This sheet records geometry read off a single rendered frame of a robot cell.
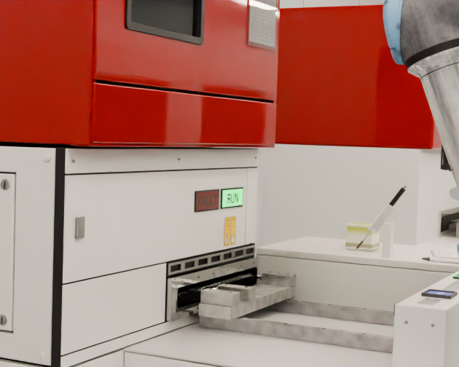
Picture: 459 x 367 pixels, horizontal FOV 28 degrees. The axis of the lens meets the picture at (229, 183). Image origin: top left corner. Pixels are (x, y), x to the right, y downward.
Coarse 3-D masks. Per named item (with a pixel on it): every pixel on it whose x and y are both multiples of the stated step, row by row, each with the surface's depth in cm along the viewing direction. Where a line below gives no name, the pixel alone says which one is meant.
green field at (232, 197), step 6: (228, 192) 220; (234, 192) 223; (240, 192) 226; (228, 198) 220; (234, 198) 223; (240, 198) 226; (222, 204) 217; (228, 204) 220; (234, 204) 223; (240, 204) 226
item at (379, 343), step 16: (208, 320) 204; (224, 320) 202; (240, 320) 200; (256, 320) 199; (272, 336) 197; (288, 336) 195; (304, 336) 194; (320, 336) 192; (336, 336) 191; (352, 336) 189; (368, 336) 187; (384, 336) 187
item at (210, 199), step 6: (198, 192) 206; (204, 192) 209; (210, 192) 211; (216, 192) 214; (198, 198) 206; (204, 198) 209; (210, 198) 211; (216, 198) 214; (198, 204) 207; (204, 204) 209; (210, 204) 212; (216, 204) 215
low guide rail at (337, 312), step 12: (288, 300) 225; (288, 312) 225; (300, 312) 223; (312, 312) 222; (324, 312) 220; (336, 312) 219; (348, 312) 218; (360, 312) 216; (372, 312) 215; (384, 312) 214; (384, 324) 214
